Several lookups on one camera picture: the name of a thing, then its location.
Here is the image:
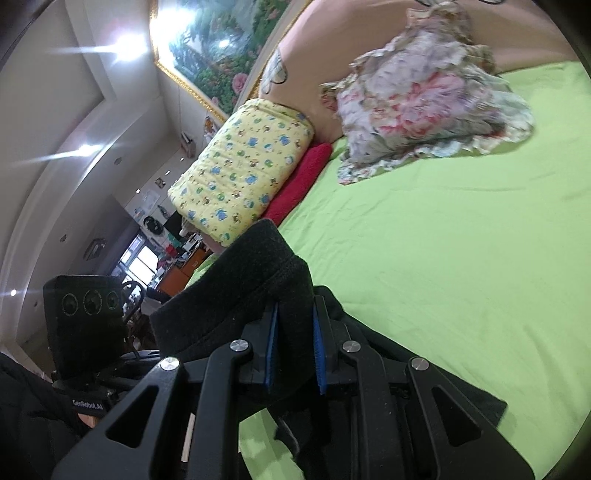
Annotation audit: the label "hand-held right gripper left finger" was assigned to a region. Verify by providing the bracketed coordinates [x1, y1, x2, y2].
[51, 302, 280, 480]

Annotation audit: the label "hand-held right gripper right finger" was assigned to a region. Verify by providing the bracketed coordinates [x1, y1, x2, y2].
[311, 295, 541, 480]

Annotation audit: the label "black pants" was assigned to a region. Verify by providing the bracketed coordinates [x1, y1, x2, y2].
[150, 218, 508, 480]

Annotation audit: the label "person's left forearm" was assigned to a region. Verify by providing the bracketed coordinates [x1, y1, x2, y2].
[0, 353, 93, 480]

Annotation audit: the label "person's left hand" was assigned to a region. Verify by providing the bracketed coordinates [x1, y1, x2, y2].
[76, 410, 109, 430]

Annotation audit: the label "orange wooden cabinet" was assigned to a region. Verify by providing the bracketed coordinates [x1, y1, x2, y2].
[157, 249, 208, 297]

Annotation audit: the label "green bed sheet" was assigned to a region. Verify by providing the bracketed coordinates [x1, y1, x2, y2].
[185, 60, 591, 480]

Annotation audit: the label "red towel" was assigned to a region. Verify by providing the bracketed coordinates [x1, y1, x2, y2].
[263, 142, 334, 227]

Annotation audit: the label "yellow floral pillow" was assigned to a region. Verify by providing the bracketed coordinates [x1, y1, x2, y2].
[167, 98, 315, 249]

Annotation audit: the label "floral ruffled pillow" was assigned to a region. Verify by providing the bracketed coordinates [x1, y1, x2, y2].
[320, 0, 536, 186]

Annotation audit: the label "pink printed quilt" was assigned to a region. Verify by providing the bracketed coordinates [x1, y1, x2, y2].
[256, 0, 578, 141]

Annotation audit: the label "gold framed painting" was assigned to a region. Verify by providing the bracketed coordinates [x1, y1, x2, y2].
[148, 0, 315, 123]

